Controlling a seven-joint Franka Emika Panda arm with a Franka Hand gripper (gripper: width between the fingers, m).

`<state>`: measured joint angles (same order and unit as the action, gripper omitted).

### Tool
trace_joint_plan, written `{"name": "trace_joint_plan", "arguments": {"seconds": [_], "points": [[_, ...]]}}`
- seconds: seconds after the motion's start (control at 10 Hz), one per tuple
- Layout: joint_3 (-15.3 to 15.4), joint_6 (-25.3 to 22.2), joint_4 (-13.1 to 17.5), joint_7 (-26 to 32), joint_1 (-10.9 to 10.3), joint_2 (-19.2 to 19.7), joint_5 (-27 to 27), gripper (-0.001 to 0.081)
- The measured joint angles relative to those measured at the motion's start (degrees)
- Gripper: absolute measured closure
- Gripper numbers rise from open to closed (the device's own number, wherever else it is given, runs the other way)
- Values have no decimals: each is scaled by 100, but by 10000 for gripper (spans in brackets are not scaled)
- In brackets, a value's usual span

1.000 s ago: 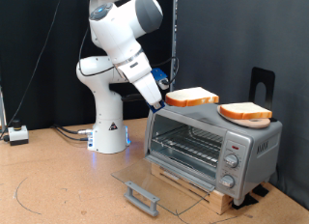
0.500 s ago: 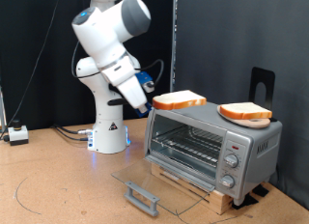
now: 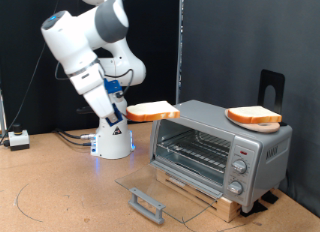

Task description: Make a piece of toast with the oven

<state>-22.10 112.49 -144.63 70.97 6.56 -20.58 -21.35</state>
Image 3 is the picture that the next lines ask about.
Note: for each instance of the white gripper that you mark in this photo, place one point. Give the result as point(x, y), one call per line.
point(95, 92)

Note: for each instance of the white bread slice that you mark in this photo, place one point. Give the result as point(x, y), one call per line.
point(253, 112)
point(151, 109)

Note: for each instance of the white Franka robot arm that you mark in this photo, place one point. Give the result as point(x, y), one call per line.
point(110, 142)

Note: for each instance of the silver oven temperature knob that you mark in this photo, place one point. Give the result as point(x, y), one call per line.
point(239, 166)

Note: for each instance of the silver oven timer knob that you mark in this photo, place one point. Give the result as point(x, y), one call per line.
point(235, 188)

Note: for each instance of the silver toaster oven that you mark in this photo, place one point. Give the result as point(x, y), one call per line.
point(266, 148)

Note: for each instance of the emergency stop button box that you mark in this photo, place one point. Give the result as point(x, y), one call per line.
point(18, 140)

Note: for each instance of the vertical metal pole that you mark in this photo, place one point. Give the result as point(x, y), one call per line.
point(180, 42)

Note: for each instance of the wooden pallet base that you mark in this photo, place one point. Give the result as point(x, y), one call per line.
point(230, 208)

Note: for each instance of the round pinkish wooden plate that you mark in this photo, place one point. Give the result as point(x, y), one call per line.
point(263, 127)

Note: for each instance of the black metal bookend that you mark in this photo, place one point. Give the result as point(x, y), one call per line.
point(263, 78)

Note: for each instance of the black tape patch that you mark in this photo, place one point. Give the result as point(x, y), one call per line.
point(270, 197)

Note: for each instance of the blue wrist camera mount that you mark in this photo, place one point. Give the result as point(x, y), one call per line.
point(111, 86)

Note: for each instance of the metal frame leg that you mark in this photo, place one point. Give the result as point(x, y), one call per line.
point(2, 115)

